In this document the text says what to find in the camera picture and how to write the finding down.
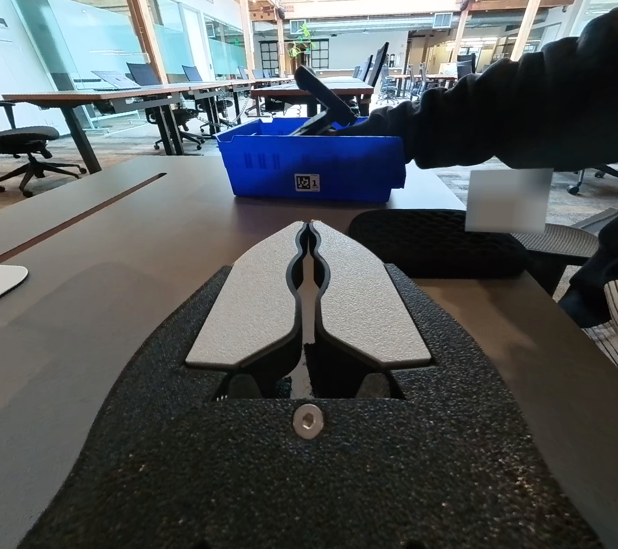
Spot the black swivel office chair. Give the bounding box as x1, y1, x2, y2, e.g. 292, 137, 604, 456
0, 100, 89, 198
183, 66, 237, 135
126, 63, 207, 151

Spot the person's right forearm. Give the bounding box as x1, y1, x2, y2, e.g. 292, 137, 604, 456
333, 8, 618, 172

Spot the grey open laptop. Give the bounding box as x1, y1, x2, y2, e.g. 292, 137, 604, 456
91, 70, 142, 91

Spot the blue plastic bin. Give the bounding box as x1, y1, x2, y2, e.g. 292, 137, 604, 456
214, 117, 407, 201

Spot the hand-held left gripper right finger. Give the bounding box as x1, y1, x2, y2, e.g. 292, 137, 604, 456
308, 220, 433, 371

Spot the row of distant office chairs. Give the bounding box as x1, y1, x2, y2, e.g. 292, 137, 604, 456
377, 54, 479, 107

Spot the long wooden office desk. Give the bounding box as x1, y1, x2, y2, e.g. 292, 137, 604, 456
2, 76, 290, 173

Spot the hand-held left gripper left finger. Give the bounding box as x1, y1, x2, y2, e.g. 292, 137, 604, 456
185, 221, 309, 371

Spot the green potted plant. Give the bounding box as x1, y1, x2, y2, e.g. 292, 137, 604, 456
288, 22, 317, 73

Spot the person's printed black shirt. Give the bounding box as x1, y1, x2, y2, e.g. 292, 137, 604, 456
582, 264, 618, 366

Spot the black padded chair armrest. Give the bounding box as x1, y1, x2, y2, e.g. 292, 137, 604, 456
348, 209, 528, 280

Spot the person's black mesh chair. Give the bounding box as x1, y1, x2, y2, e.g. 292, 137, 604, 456
512, 222, 602, 299

